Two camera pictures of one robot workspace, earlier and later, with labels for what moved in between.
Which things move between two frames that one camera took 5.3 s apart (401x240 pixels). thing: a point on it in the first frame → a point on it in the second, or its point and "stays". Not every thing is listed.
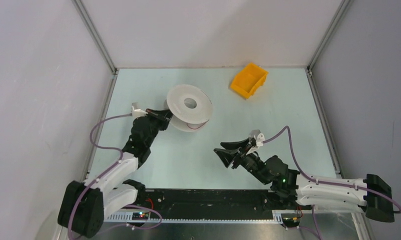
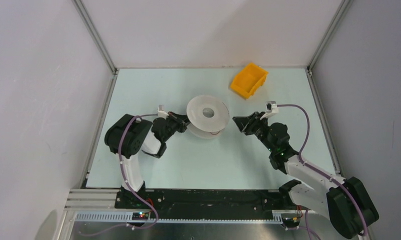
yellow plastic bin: (248, 80) stays
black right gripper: (227, 156) → (245, 123)
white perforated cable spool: (191, 105) → (207, 117)
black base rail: (205, 201) stays
